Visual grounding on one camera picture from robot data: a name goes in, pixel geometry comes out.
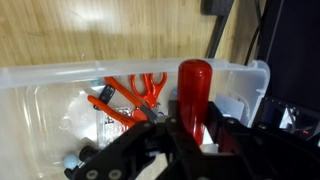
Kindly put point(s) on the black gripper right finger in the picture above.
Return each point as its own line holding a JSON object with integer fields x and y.
{"x": 253, "y": 150}

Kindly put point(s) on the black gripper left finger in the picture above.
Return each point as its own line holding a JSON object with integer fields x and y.
{"x": 133, "y": 150}

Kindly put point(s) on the pale blue round knob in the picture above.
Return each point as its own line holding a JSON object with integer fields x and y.
{"x": 70, "y": 161}

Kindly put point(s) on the clear plastic storage bin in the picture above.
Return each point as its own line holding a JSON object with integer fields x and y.
{"x": 40, "y": 116}

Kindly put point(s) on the clear bag of screws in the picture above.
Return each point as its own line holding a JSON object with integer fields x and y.
{"x": 110, "y": 128}

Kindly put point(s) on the black hex key stand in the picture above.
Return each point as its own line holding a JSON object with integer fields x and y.
{"x": 283, "y": 118}

